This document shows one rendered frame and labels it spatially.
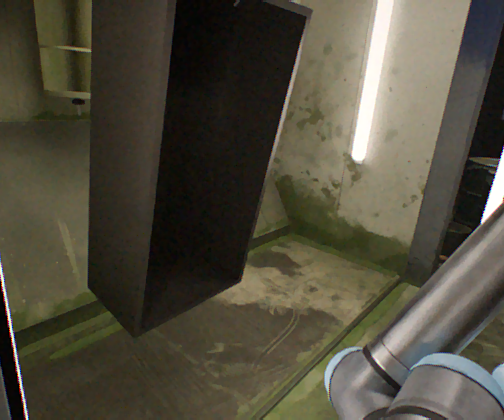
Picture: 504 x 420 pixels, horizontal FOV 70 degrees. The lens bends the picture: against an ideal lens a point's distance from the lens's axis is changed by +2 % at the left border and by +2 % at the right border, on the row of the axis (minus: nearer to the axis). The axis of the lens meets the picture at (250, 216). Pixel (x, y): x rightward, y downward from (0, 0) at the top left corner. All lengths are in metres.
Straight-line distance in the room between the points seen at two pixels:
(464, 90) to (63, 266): 2.69
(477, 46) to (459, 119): 0.44
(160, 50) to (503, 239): 0.82
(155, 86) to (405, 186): 2.28
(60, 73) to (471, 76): 2.44
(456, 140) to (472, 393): 2.51
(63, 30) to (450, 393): 2.12
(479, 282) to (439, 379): 0.16
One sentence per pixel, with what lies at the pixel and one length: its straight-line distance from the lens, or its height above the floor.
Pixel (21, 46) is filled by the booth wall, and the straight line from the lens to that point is 2.50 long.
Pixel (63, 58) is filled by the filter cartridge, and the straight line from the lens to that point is 2.21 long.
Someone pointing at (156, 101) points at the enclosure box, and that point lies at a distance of 1.02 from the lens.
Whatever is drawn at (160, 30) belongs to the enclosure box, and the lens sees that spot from 1.01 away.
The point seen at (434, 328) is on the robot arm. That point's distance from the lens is 0.53.
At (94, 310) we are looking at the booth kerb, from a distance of 2.31.
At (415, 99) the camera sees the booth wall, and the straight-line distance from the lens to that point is 2.92.
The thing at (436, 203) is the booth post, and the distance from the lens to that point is 2.93.
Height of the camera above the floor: 1.36
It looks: 19 degrees down
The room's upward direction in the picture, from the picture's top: 4 degrees clockwise
